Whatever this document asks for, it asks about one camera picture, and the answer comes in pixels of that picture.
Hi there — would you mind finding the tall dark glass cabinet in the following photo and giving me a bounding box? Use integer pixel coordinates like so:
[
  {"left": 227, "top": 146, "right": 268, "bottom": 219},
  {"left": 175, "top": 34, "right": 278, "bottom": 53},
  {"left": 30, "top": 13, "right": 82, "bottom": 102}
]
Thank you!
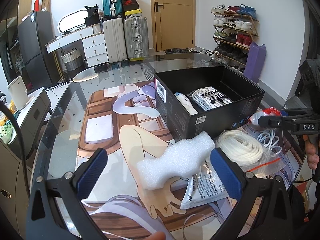
[{"left": 1, "top": 0, "right": 31, "bottom": 89}]

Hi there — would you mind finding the wooden door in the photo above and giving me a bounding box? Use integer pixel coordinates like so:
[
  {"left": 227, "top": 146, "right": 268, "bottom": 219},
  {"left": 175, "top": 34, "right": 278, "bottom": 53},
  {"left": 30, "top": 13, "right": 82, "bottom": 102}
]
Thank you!
[{"left": 151, "top": 0, "right": 196, "bottom": 51}]

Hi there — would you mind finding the oval black frame mirror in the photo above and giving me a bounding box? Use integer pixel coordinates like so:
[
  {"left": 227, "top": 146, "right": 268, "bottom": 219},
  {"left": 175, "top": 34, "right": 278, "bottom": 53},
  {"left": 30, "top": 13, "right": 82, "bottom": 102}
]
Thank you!
[{"left": 57, "top": 9, "right": 87, "bottom": 34}]

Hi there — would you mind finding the white cable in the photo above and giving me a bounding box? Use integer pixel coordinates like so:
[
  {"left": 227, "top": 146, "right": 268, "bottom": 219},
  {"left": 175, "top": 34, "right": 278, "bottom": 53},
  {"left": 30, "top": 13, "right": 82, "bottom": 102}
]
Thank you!
[{"left": 256, "top": 127, "right": 283, "bottom": 157}]

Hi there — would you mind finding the red and white packet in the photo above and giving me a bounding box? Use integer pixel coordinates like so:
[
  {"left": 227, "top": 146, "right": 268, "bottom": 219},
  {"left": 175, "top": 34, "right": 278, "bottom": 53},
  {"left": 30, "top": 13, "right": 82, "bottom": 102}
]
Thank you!
[{"left": 249, "top": 107, "right": 281, "bottom": 126}]

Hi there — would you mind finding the teal suitcase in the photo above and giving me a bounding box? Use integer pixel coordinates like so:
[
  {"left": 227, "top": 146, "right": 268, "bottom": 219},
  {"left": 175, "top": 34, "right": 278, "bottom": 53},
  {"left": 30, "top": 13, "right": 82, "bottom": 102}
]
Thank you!
[{"left": 103, "top": 0, "right": 123, "bottom": 18}]

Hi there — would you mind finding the silver suitcase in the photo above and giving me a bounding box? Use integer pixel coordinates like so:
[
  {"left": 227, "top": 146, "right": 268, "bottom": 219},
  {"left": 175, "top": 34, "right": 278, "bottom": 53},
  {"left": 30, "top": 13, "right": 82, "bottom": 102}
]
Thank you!
[{"left": 124, "top": 16, "right": 149, "bottom": 59}]

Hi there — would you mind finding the woven laundry basket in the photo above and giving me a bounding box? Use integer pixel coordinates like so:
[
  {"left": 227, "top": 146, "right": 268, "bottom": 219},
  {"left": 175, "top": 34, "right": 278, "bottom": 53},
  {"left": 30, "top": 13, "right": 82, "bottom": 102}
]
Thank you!
[{"left": 62, "top": 48, "right": 85, "bottom": 79}]

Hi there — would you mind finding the adidas bag of laces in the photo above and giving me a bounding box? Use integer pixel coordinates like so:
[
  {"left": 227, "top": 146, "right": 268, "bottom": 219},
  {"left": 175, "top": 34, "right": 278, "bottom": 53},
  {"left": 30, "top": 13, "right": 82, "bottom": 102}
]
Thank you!
[{"left": 188, "top": 86, "right": 233, "bottom": 111}]

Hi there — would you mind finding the white trash bin black liner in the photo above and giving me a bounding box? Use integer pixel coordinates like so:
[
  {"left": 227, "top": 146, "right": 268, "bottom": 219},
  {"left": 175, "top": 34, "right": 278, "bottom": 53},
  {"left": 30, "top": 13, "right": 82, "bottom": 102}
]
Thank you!
[{"left": 165, "top": 48, "right": 189, "bottom": 54}]

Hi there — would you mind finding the stack of shoe boxes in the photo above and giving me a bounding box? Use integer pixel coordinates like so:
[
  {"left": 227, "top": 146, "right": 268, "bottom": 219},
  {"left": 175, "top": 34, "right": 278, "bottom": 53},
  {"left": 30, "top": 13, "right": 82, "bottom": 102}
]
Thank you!
[{"left": 121, "top": 0, "right": 142, "bottom": 18}]

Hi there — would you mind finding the white foam piece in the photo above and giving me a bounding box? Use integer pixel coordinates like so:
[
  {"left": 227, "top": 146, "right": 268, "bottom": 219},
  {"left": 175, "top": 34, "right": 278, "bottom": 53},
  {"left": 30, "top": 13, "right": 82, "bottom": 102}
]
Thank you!
[{"left": 137, "top": 132, "right": 215, "bottom": 190}]

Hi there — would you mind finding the wooden shoe rack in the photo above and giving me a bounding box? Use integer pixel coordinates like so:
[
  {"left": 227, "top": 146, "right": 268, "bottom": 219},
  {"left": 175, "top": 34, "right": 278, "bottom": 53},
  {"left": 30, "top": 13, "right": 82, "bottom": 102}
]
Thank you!
[{"left": 207, "top": 4, "right": 258, "bottom": 73}]

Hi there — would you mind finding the grey side cabinet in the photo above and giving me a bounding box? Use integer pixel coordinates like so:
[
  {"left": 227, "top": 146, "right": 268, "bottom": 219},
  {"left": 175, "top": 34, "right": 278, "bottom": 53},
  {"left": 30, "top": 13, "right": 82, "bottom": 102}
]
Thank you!
[{"left": 1, "top": 87, "right": 51, "bottom": 236}]

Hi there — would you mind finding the black refrigerator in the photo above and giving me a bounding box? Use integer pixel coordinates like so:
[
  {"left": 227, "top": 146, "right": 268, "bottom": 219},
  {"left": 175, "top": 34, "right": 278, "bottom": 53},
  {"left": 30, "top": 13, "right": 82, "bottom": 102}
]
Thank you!
[{"left": 17, "top": 11, "right": 60, "bottom": 90}]

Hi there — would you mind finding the white printed pouch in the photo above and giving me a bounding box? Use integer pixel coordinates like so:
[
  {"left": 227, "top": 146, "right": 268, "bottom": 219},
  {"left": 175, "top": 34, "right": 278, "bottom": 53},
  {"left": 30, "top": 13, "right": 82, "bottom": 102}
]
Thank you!
[{"left": 180, "top": 158, "right": 229, "bottom": 210}]

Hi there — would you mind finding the black bag on desk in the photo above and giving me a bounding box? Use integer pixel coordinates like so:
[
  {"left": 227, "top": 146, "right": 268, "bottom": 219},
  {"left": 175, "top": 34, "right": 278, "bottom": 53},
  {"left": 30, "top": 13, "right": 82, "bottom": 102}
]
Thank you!
[{"left": 85, "top": 4, "right": 100, "bottom": 27}]

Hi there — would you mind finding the bag of white rope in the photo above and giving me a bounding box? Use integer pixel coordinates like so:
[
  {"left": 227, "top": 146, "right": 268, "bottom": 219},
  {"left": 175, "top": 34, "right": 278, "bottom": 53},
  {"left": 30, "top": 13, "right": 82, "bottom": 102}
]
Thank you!
[{"left": 215, "top": 129, "right": 285, "bottom": 178}]

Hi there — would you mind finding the white desk with drawers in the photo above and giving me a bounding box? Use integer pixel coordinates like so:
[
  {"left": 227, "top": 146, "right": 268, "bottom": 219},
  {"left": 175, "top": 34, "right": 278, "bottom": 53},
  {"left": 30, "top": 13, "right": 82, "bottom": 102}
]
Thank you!
[{"left": 46, "top": 24, "right": 109, "bottom": 67}]

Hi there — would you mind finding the purple bag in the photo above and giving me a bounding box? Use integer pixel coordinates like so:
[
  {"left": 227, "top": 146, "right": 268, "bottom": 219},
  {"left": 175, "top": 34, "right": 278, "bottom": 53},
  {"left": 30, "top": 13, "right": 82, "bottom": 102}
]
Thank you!
[{"left": 244, "top": 42, "right": 266, "bottom": 83}]

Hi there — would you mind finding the black cardboard box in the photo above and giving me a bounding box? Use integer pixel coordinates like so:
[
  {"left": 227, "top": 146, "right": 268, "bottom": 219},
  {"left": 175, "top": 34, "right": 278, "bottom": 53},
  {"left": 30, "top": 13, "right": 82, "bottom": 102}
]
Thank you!
[{"left": 154, "top": 66, "right": 265, "bottom": 141}]

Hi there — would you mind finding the person's left hand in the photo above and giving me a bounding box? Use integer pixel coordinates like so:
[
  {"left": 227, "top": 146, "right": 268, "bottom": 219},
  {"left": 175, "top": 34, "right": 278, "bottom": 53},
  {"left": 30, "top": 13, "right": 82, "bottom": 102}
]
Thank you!
[{"left": 144, "top": 231, "right": 166, "bottom": 240}]

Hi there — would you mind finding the person's right hand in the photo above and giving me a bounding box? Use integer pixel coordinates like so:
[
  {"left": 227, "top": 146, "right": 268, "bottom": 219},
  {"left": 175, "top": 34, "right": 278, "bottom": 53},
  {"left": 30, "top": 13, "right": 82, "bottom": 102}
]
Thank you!
[{"left": 303, "top": 135, "right": 319, "bottom": 170}]

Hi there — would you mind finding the white suitcase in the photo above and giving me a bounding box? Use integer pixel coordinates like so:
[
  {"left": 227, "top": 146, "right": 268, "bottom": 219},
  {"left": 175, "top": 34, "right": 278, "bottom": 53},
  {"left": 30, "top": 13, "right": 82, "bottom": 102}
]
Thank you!
[{"left": 103, "top": 18, "right": 127, "bottom": 63}]

